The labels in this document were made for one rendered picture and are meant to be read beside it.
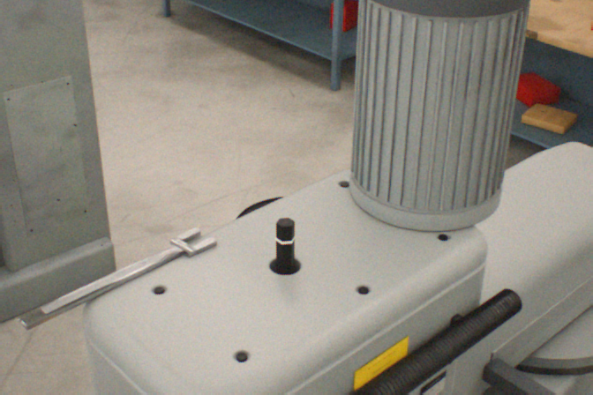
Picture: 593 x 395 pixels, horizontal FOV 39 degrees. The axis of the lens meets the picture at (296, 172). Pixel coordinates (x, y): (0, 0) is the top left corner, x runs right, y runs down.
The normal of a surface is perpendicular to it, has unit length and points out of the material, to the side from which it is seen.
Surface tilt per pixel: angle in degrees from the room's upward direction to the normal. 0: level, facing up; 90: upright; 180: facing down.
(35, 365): 0
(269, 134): 0
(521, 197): 0
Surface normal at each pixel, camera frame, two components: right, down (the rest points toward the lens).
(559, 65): -0.73, 0.33
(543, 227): 0.01, -0.87
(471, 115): 0.29, 0.48
